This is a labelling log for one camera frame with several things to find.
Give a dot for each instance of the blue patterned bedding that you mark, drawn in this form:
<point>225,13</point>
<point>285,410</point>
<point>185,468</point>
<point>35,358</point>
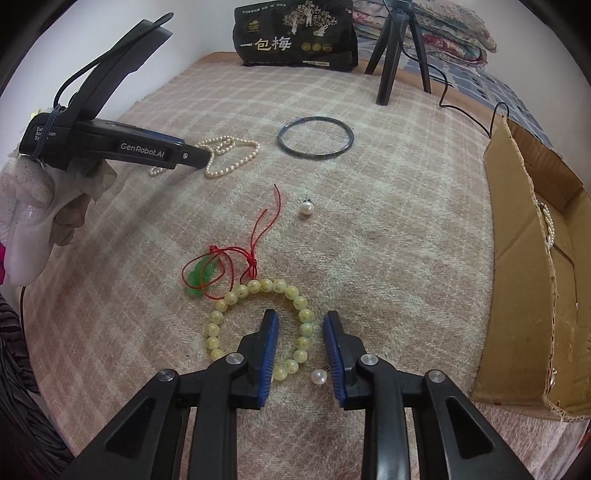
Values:
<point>489,83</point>

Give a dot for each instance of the black tripod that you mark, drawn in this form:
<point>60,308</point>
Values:
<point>390,55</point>

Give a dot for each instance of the person's left hand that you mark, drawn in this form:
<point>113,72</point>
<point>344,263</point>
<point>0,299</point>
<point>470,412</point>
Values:
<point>27,198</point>

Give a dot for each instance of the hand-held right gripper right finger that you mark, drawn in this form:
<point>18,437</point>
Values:
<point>332,362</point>

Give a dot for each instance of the cardboard box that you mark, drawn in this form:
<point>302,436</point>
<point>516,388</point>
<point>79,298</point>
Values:
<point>512,277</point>

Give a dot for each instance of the dark bangle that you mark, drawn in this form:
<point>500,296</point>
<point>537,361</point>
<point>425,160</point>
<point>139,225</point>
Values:
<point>280,137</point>

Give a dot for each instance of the stack of folded floral quilts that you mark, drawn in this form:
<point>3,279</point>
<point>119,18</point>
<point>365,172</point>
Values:
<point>461,32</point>

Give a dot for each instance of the dark striped clothing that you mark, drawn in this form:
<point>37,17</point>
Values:
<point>23,392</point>

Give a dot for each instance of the beige checked blanket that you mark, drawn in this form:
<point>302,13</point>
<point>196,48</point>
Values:
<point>392,254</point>

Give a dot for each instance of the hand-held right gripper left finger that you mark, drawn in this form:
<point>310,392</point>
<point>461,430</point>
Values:
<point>270,357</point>

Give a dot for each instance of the black printed snack bag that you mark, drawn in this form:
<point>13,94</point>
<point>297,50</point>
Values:
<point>295,41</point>

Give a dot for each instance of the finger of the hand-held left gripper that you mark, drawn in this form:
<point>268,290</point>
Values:
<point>194,156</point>
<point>157,135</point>

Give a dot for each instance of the white pearl earring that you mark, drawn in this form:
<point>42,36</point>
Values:
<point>318,376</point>
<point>306,210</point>

